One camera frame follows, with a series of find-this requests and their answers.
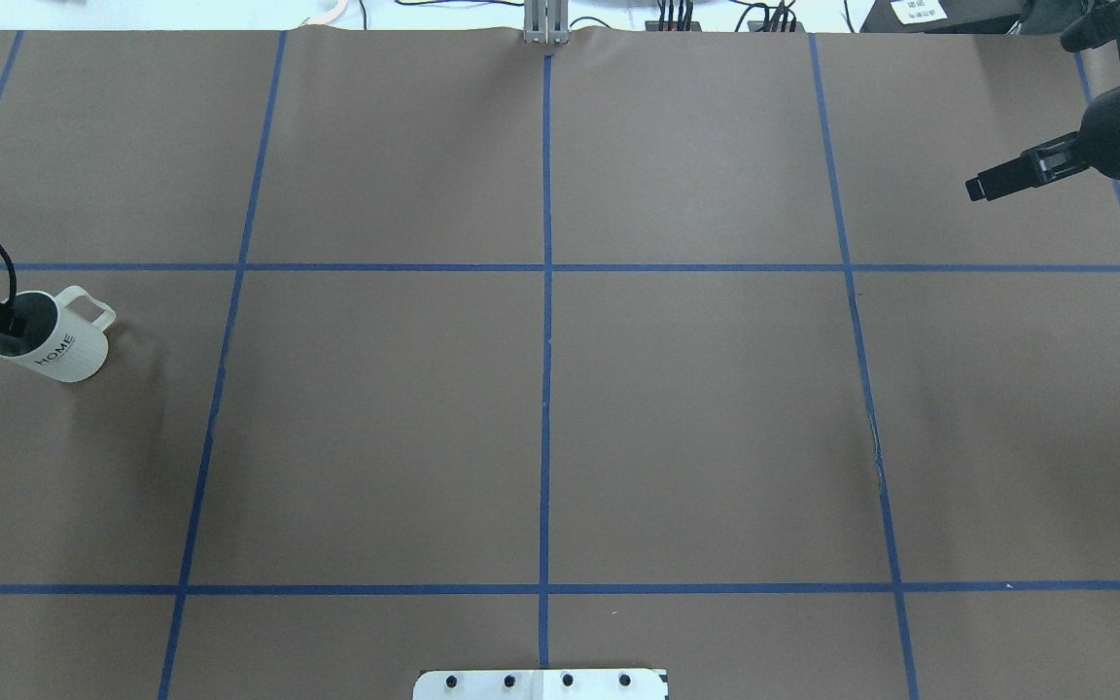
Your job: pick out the white ceramic mug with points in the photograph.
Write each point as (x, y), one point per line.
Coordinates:
(64, 334)

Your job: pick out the aluminium frame post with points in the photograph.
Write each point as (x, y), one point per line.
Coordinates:
(546, 22)

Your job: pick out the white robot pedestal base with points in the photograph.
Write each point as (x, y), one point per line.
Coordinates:
(579, 683)

